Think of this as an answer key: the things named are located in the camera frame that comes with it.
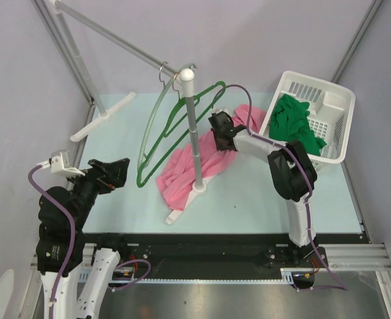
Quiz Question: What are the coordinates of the green t shirt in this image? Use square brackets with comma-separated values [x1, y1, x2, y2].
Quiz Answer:
[269, 94, 327, 156]

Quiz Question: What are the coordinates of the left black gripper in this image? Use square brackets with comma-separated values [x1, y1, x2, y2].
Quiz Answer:
[64, 156, 129, 227]

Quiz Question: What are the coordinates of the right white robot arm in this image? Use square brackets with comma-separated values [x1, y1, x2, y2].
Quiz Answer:
[208, 111, 317, 266]

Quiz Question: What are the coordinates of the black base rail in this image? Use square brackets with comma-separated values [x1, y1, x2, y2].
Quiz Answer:
[82, 233, 372, 279]

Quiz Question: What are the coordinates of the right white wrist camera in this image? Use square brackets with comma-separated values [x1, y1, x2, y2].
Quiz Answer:
[210, 108, 230, 115]

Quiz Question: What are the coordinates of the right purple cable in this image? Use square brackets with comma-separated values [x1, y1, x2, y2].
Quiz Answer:
[224, 84, 349, 292]

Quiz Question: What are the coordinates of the purple cable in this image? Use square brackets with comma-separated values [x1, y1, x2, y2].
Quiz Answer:
[27, 164, 76, 319]
[224, 84, 349, 292]

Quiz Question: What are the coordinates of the grey clothes rack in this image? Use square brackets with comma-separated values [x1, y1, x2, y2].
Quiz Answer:
[50, 0, 216, 227]

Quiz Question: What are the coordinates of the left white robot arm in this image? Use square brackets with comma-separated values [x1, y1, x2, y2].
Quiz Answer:
[28, 158, 130, 318]

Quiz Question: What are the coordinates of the light green wire hanger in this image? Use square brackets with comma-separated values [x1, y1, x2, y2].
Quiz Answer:
[137, 61, 199, 170]

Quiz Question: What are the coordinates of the white plastic basket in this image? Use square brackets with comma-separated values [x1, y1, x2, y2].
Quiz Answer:
[260, 70, 356, 171]

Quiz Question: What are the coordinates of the white cable duct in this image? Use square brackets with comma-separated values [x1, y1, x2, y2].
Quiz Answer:
[77, 267, 319, 289]

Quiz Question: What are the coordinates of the pink t shirt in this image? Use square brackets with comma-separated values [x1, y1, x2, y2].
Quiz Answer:
[156, 104, 266, 211]

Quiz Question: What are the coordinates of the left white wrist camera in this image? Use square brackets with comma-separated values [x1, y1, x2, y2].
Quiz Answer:
[37, 150, 85, 178]

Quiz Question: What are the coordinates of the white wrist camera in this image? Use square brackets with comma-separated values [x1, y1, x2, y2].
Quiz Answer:
[37, 150, 85, 178]
[210, 108, 230, 115]

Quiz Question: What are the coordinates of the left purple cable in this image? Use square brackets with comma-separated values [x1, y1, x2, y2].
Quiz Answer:
[27, 164, 76, 319]

